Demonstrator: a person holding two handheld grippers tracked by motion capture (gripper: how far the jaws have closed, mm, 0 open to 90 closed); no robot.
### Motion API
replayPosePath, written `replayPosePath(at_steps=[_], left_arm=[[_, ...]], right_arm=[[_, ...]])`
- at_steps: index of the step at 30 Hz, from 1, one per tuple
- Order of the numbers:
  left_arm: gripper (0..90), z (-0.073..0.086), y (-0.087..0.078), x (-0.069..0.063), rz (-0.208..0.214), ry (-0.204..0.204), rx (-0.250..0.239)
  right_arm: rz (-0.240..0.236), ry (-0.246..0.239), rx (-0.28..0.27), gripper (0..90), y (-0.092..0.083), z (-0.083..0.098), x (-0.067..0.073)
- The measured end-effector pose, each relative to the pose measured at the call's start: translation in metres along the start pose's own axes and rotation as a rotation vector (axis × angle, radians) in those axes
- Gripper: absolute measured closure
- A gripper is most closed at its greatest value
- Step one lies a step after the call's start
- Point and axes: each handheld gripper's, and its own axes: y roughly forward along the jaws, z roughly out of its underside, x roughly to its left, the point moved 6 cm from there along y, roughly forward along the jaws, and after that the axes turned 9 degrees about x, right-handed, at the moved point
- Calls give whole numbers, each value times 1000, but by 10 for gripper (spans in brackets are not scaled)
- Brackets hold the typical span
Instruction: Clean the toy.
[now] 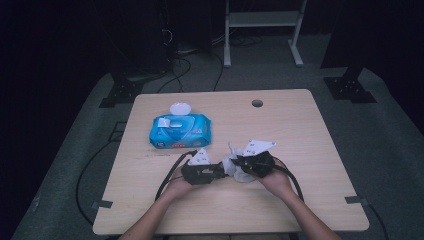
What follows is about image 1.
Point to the white wet wipe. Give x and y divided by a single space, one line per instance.
241 175

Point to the black tape piece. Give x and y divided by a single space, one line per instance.
102 204
356 200

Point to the white metal stand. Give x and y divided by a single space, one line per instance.
263 19

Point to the person's left hand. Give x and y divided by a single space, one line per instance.
181 190

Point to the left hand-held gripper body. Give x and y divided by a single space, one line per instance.
200 175

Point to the person's right hand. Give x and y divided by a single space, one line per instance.
276 183

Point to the blue wet wipes pack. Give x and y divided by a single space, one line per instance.
196 133

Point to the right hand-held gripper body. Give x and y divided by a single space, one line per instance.
258 165

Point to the black stand base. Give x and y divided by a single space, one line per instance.
121 93
348 88

